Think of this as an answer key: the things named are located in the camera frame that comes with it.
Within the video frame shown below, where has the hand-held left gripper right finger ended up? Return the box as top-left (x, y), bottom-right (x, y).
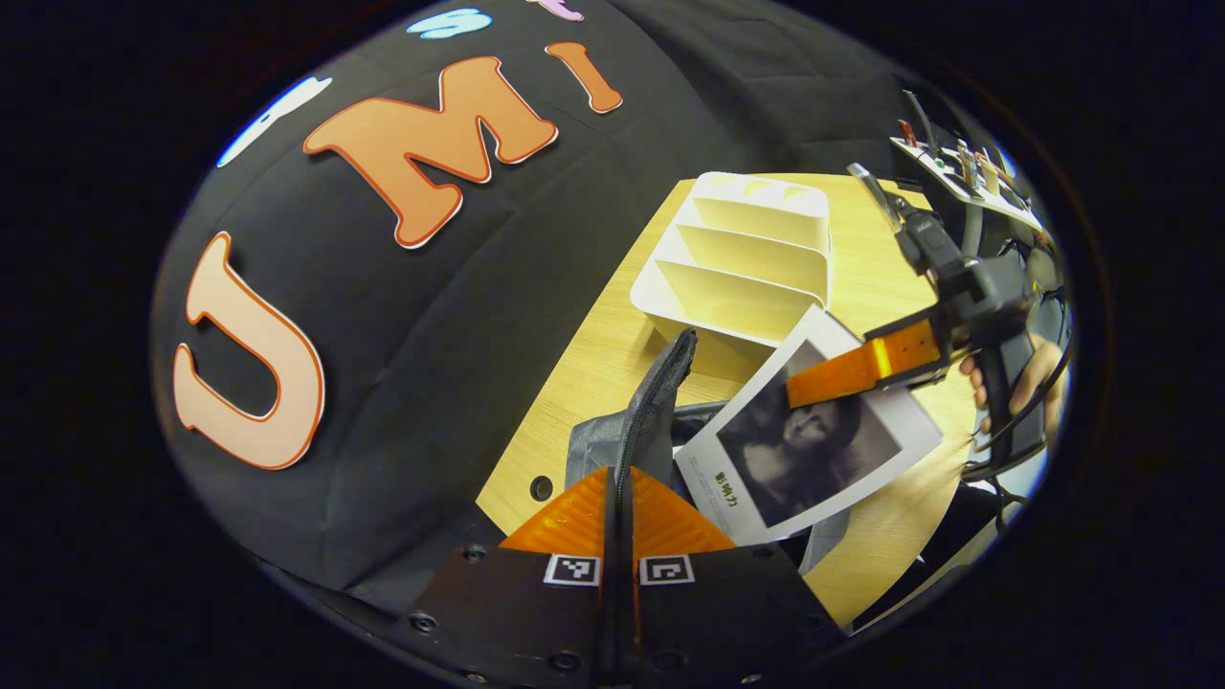
top-left (617, 466), bottom-right (849, 686)

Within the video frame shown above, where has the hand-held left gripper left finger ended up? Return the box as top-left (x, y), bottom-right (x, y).
top-left (396, 466), bottom-right (624, 686)

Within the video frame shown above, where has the white plastic bookshelf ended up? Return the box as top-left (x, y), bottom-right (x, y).
top-left (628, 170), bottom-right (835, 385)

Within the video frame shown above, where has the grey schoolbag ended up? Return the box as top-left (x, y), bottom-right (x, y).
top-left (564, 326), bottom-right (855, 577)

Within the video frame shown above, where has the white side table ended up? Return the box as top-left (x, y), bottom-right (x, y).
top-left (888, 91), bottom-right (1046, 233)

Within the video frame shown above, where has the black backdrop cloth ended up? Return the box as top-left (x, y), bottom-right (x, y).
top-left (148, 0), bottom-right (922, 596)

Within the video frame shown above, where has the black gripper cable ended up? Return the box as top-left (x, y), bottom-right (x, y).
top-left (960, 364), bottom-right (1069, 510)

